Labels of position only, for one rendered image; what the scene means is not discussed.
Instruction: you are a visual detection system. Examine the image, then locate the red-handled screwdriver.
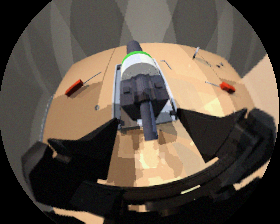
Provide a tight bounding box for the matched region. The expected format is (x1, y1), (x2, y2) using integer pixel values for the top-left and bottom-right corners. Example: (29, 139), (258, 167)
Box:
(65, 72), (101, 96)
(205, 81), (236, 93)

